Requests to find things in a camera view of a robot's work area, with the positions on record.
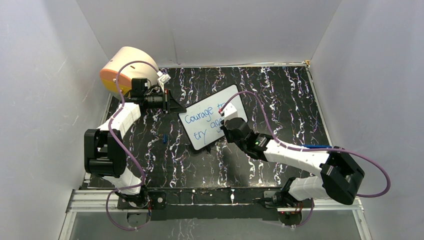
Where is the aluminium frame rail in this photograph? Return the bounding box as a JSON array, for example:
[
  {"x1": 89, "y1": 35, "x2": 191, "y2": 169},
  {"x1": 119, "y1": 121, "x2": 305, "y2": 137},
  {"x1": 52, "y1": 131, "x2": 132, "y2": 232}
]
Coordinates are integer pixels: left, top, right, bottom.
[{"x1": 66, "y1": 189, "x2": 148, "y2": 214}]

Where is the blue whiteboard eraser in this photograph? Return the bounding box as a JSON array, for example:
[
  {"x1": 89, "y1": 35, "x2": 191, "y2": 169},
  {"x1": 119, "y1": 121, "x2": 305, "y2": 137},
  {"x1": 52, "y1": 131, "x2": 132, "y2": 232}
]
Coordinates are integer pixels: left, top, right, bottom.
[{"x1": 302, "y1": 144, "x2": 332, "y2": 149}]

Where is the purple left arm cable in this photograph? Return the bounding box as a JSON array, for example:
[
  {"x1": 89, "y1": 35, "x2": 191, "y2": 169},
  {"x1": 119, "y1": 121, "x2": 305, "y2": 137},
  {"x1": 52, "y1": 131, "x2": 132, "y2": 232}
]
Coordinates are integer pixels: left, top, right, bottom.
[{"x1": 105, "y1": 60, "x2": 158, "y2": 232}]

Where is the small black-framed whiteboard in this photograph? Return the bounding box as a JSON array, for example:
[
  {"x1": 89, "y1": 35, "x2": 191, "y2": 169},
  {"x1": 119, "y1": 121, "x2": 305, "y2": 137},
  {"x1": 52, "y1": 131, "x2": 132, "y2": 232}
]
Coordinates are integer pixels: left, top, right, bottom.
[{"x1": 178, "y1": 84, "x2": 239, "y2": 150}]

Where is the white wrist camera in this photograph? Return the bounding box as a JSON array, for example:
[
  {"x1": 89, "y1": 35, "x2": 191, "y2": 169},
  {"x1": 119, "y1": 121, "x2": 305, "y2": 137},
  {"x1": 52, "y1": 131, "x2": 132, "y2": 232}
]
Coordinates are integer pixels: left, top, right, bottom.
[
  {"x1": 218, "y1": 103, "x2": 239, "y2": 122},
  {"x1": 156, "y1": 71, "x2": 171, "y2": 91}
]

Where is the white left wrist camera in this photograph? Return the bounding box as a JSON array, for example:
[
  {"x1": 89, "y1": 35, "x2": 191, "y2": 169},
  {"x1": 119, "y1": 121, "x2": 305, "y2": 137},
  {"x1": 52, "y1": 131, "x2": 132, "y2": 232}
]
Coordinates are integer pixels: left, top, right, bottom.
[{"x1": 156, "y1": 71, "x2": 171, "y2": 91}]

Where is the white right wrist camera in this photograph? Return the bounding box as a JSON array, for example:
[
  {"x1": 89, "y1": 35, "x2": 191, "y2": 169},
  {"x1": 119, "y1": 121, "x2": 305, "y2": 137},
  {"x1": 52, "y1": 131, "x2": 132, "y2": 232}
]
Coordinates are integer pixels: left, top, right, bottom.
[{"x1": 218, "y1": 103, "x2": 239, "y2": 122}]

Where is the beige and orange cylinder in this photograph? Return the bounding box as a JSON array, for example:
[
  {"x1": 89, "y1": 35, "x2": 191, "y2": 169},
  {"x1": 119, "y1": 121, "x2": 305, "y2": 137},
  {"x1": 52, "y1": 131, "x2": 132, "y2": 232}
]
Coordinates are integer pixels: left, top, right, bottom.
[{"x1": 99, "y1": 46, "x2": 158, "y2": 99}]

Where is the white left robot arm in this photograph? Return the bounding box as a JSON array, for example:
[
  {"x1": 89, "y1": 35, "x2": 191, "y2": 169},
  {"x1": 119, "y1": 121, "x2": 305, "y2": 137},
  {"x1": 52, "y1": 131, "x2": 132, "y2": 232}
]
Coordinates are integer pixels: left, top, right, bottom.
[{"x1": 83, "y1": 77, "x2": 187, "y2": 208}]

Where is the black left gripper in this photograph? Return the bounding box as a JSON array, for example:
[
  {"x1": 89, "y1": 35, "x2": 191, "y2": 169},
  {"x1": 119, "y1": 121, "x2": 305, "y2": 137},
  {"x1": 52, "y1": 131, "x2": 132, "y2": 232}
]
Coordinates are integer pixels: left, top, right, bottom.
[{"x1": 145, "y1": 89, "x2": 187, "y2": 115}]

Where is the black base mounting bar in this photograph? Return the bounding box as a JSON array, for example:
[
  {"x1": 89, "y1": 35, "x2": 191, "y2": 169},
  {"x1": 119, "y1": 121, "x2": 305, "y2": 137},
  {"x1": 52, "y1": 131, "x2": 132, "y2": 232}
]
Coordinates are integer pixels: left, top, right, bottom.
[{"x1": 116, "y1": 187, "x2": 312, "y2": 225}]

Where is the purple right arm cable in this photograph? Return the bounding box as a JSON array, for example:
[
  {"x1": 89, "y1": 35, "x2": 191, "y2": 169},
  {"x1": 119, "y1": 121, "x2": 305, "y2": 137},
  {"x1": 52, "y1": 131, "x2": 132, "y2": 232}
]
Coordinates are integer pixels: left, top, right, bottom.
[{"x1": 219, "y1": 90, "x2": 392, "y2": 229}]

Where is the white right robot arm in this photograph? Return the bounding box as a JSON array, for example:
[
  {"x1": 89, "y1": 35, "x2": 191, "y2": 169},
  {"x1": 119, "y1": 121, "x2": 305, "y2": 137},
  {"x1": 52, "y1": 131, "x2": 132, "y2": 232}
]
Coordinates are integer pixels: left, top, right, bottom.
[{"x1": 220, "y1": 117, "x2": 365, "y2": 208}]

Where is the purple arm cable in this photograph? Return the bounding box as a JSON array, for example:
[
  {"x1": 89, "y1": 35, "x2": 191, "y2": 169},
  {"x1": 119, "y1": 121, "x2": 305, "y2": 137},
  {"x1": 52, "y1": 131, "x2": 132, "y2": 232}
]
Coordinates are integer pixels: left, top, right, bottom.
[
  {"x1": 105, "y1": 60, "x2": 158, "y2": 232},
  {"x1": 219, "y1": 90, "x2": 392, "y2": 229}
]

